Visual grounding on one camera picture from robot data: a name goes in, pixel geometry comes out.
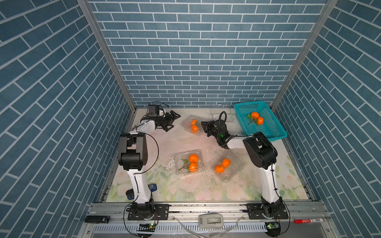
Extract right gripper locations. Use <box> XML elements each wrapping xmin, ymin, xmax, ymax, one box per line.
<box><xmin>201</xmin><ymin>122</ymin><xmax>221</xmax><ymax>142</ymax></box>

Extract clear container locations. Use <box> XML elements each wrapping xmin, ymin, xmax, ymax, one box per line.
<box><xmin>209</xmin><ymin>104</ymin><xmax>236</xmax><ymax>123</ymax></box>
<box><xmin>211</xmin><ymin>151</ymin><xmax>244</xmax><ymax>182</ymax></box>
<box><xmin>167</xmin><ymin>150</ymin><xmax>205</xmax><ymax>178</ymax></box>
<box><xmin>181</xmin><ymin>115</ymin><xmax>204</xmax><ymax>135</ymax></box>

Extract orange pair with leaves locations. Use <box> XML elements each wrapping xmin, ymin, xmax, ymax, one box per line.
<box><xmin>246</xmin><ymin>112</ymin><xmax>265</xmax><ymax>126</ymax></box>

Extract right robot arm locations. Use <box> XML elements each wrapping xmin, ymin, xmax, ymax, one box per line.
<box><xmin>201</xmin><ymin>119</ymin><xmax>283</xmax><ymax>217</ymax></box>

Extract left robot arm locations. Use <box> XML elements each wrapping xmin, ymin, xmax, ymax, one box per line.
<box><xmin>118</xmin><ymin>101</ymin><xmax>181</xmax><ymax>214</ymax></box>

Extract teal plastic basket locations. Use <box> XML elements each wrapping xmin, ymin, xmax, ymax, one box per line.
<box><xmin>234</xmin><ymin>101</ymin><xmax>288</xmax><ymax>141</ymax></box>

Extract blue card on table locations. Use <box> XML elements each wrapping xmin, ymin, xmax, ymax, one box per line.
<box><xmin>148</xmin><ymin>183</ymin><xmax>157</xmax><ymax>192</ymax></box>

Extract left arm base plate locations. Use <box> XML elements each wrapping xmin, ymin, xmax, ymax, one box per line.
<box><xmin>127</xmin><ymin>202</ymin><xmax>169</xmax><ymax>221</ymax></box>

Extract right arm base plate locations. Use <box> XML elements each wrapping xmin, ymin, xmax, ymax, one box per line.
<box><xmin>246</xmin><ymin>203</ymin><xmax>289</xmax><ymax>220</ymax></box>

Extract grey box on rail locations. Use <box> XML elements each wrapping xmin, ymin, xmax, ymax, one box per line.
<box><xmin>198</xmin><ymin>213</ymin><xmax>224</xmax><ymax>229</ymax></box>

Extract black device on rail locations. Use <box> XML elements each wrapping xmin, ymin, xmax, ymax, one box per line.
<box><xmin>84</xmin><ymin>216</ymin><xmax>110</xmax><ymax>224</ymax></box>

